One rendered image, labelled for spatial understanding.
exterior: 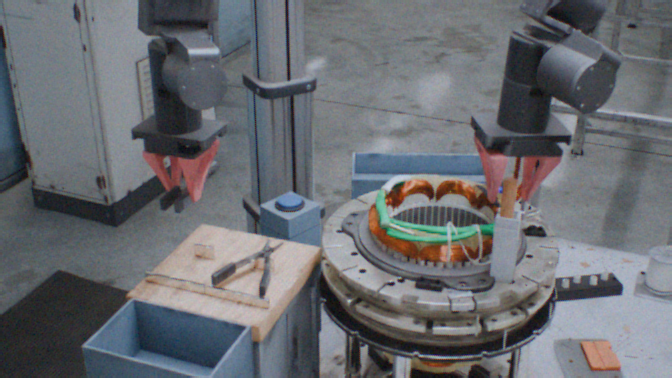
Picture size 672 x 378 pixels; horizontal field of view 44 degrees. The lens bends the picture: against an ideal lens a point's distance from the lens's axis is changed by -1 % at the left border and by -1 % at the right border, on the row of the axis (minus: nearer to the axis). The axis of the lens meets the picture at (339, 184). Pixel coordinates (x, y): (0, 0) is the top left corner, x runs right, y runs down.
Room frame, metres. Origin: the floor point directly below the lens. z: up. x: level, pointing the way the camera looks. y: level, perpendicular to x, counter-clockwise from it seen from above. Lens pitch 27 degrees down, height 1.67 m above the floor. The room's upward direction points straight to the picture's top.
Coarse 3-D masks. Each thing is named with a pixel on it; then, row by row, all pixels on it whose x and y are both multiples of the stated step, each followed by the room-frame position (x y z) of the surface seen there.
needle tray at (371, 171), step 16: (352, 160) 1.29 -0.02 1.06; (368, 160) 1.31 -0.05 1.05; (384, 160) 1.31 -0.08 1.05; (400, 160) 1.31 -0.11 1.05; (416, 160) 1.31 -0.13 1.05; (432, 160) 1.31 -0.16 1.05; (448, 160) 1.31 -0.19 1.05; (464, 160) 1.31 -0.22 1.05; (480, 160) 1.31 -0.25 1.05; (352, 176) 1.22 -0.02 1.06; (368, 176) 1.30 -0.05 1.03; (384, 176) 1.30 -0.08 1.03; (464, 176) 1.30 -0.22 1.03; (480, 176) 1.30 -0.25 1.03; (352, 192) 1.21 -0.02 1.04; (368, 192) 1.21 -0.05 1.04
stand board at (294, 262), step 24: (192, 240) 1.02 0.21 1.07; (216, 240) 1.02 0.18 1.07; (240, 240) 1.02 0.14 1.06; (264, 240) 1.02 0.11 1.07; (168, 264) 0.95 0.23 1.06; (192, 264) 0.95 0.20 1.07; (216, 264) 0.95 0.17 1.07; (288, 264) 0.95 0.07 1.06; (312, 264) 0.97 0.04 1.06; (144, 288) 0.89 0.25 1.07; (168, 288) 0.89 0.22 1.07; (240, 288) 0.89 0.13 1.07; (288, 288) 0.90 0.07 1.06; (216, 312) 0.84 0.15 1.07; (240, 312) 0.84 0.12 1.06; (264, 312) 0.84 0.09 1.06
